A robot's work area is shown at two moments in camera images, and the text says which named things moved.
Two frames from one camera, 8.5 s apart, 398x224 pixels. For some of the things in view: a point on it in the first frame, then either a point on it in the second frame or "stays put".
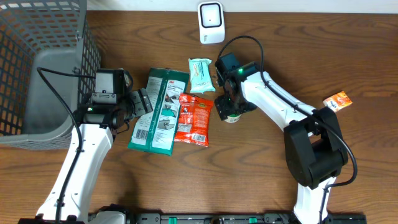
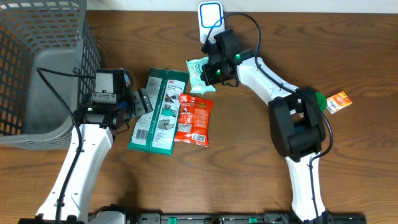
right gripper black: [224, 108] to [208, 74]
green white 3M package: [157, 131] stays put
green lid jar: [232, 118] to [322, 101]
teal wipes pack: [199, 76] stays put
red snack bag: [194, 118] stays put
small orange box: [337, 101] stays put
